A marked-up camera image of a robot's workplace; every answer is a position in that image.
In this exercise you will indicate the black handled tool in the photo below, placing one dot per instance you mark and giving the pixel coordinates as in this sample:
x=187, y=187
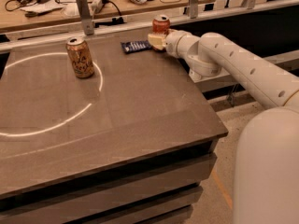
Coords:
x=32, y=14

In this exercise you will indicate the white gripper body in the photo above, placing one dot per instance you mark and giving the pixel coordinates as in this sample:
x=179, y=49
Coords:
x=172, y=44

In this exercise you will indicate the grey metal bracket left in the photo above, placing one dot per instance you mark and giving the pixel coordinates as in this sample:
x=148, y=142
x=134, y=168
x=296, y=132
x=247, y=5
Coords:
x=85, y=16

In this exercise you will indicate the blue rxbar blueberry bar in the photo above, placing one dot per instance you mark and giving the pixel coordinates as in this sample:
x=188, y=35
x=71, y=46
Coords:
x=135, y=46

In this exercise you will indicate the red coke can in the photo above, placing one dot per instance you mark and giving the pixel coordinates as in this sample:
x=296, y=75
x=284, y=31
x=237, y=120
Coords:
x=160, y=24

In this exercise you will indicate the white paper sheet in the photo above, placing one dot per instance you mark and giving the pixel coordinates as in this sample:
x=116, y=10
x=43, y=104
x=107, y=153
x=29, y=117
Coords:
x=39, y=8

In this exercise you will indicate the grey metal post middle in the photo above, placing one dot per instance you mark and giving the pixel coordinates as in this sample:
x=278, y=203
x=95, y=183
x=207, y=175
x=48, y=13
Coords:
x=192, y=10

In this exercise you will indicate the gold LaCroix can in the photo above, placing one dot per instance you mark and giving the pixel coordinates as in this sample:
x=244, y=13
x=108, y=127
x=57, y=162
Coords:
x=80, y=57

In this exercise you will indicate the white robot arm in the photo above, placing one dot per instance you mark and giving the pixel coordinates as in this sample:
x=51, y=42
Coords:
x=265, y=175

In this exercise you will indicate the grey drawer cabinet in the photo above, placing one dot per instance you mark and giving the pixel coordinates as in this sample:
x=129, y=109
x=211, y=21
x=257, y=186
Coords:
x=158, y=190

